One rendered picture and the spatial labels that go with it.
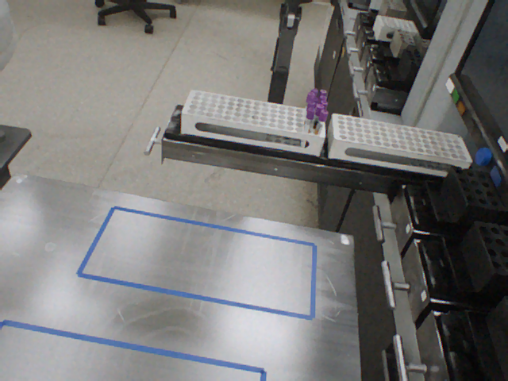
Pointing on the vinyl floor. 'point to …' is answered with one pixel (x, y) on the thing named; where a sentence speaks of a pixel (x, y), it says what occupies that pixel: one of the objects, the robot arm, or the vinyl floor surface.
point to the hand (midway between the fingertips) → (277, 80)
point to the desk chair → (134, 10)
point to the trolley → (168, 291)
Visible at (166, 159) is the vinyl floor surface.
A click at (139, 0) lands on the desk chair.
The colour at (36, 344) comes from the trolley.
